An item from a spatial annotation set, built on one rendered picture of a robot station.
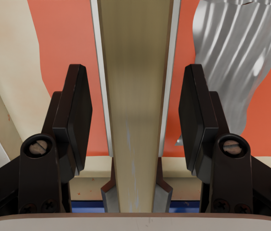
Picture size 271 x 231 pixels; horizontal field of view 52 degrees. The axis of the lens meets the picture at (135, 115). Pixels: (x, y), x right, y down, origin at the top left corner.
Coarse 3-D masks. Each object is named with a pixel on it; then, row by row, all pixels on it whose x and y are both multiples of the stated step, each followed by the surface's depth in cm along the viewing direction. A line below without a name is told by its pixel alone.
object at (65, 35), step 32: (32, 0) 21; (64, 0) 21; (192, 0) 21; (64, 32) 23; (192, 32) 23; (64, 64) 25; (96, 64) 25; (96, 96) 28; (256, 96) 28; (96, 128) 32; (256, 128) 32
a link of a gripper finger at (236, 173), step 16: (224, 144) 10; (240, 144) 10; (224, 160) 9; (240, 160) 9; (224, 176) 9; (240, 176) 9; (208, 192) 11; (224, 192) 8; (240, 192) 8; (208, 208) 8; (224, 208) 8; (240, 208) 8
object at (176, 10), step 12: (96, 0) 17; (180, 0) 17; (96, 12) 17; (96, 24) 18; (96, 36) 19; (96, 48) 19; (168, 60) 20; (168, 72) 21; (168, 84) 22; (168, 96) 23; (108, 120) 25; (108, 132) 26; (108, 144) 27
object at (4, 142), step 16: (0, 96) 28; (0, 112) 28; (0, 128) 28; (0, 144) 28; (16, 144) 32; (0, 160) 30; (80, 192) 38; (96, 192) 38; (176, 192) 38; (192, 192) 38
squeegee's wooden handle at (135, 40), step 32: (128, 0) 10; (160, 0) 10; (128, 32) 11; (160, 32) 11; (128, 64) 12; (160, 64) 12; (128, 96) 14; (160, 96) 14; (128, 128) 15; (160, 128) 16; (128, 160) 18; (128, 192) 21
